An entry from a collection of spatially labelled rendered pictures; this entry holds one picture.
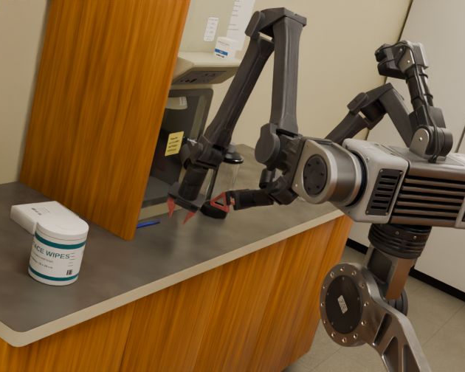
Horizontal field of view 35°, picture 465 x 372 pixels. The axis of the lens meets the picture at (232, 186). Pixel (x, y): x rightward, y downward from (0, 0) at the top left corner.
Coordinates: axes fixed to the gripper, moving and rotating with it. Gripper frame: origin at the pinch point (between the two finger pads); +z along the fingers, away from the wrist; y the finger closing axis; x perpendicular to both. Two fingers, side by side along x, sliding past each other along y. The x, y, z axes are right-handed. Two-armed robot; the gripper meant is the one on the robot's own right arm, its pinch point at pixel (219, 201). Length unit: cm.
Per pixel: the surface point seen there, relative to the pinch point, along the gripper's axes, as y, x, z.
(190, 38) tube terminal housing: 21, -52, -9
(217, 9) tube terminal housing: 11, -61, -14
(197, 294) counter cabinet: 16.7, 28.3, 2.4
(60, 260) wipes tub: 76, 8, 4
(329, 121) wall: -213, -34, 42
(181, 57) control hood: 32, -44, -12
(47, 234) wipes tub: 78, 1, 4
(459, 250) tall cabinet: -286, 59, -11
